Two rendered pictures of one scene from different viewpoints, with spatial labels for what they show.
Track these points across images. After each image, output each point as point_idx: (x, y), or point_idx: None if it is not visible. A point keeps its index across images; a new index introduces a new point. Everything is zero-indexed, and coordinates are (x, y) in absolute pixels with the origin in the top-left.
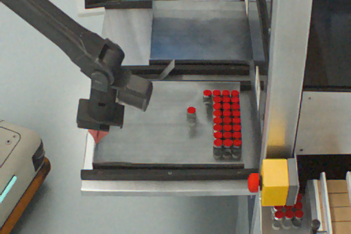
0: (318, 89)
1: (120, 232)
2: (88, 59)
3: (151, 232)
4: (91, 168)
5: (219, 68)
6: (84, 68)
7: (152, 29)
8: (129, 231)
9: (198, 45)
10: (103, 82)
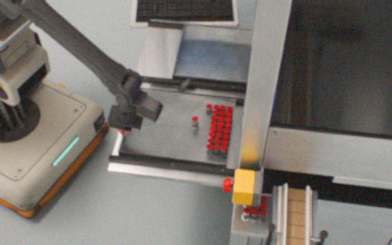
0: (282, 127)
1: (153, 182)
2: (112, 84)
3: (175, 185)
4: (118, 153)
5: (223, 86)
6: (111, 89)
7: (180, 49)
8: (159, 183)
9: (211, 65)
10: (124, 101)
